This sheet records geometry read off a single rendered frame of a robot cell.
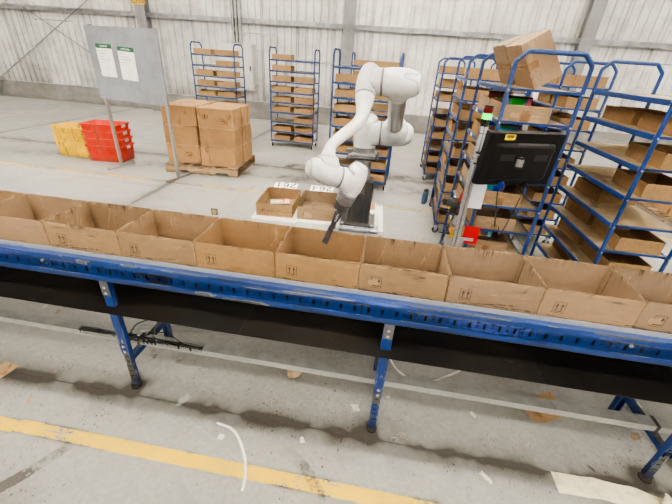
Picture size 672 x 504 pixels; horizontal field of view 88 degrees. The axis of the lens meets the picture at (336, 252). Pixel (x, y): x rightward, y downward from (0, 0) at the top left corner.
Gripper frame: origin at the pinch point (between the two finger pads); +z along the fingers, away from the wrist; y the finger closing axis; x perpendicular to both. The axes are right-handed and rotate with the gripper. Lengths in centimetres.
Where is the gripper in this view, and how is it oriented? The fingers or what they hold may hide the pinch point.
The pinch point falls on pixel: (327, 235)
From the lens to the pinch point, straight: 183.0
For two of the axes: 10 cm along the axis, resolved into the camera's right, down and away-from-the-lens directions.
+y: 1.5, -4.7, 8.7
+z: -4.0, 7.8, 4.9
